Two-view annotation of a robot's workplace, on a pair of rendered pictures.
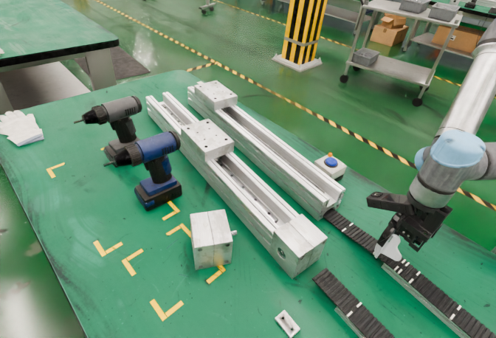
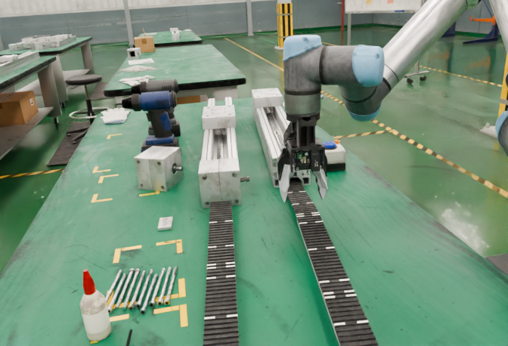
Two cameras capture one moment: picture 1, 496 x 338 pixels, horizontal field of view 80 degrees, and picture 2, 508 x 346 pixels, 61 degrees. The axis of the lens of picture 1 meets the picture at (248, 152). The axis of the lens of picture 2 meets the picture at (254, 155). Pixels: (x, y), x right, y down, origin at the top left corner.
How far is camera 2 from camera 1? 92 cm
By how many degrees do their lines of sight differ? 37
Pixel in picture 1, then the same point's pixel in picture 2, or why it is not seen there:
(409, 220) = (292, 141)
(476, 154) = (295, 42)
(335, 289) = (221, 211)
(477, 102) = (403, 32)
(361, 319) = (218, 227)
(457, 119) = not seen: hidden behind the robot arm
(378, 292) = (270, 233)
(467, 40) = not seen: outside the picture
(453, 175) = (289, 69)
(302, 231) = (223, 164)
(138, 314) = (81, 196)
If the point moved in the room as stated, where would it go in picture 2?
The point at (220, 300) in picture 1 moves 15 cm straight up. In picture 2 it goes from (135, 204) to (126, 149)
